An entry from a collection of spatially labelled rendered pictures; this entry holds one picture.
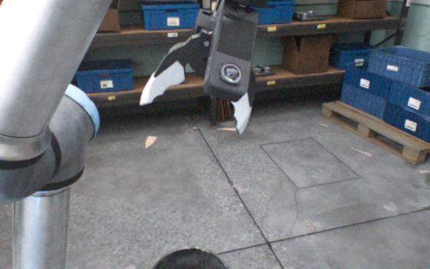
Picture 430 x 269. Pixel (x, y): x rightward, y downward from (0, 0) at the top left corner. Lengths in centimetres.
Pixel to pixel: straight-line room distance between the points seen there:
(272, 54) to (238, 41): 404
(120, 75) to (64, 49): 319
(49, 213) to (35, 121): 26
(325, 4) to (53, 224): 429
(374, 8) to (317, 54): 75
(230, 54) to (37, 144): 22
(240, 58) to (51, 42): 19
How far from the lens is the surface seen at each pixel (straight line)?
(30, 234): 66
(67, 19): 32
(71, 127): 53
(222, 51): 39
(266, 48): 439
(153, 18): 346
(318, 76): 411
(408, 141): 360
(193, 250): 170
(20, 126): 39
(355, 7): 428
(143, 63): 404
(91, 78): 354
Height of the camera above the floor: 160
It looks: 26 degrees down
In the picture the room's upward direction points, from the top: straight up
